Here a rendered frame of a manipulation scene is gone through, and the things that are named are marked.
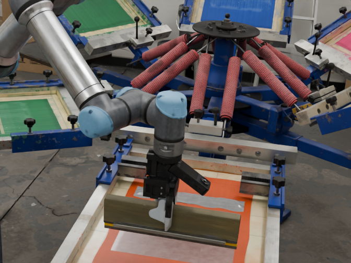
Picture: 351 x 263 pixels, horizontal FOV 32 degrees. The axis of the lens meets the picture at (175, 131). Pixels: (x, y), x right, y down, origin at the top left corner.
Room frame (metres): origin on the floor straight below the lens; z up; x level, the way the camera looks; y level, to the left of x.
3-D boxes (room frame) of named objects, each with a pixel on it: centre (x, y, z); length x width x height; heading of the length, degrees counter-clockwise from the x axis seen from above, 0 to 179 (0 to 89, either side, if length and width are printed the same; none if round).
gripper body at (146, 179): (1.40, 0.02, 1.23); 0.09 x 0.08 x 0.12; 82
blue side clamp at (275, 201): (1.84, -0.35, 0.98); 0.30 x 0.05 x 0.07; 172
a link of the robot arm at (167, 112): (1.40, 0.02, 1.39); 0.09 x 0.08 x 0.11; 53
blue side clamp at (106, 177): (1.92, 0.20, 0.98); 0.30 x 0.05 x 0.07; 172
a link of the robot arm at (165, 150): (1.40, 0.02, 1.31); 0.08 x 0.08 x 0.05
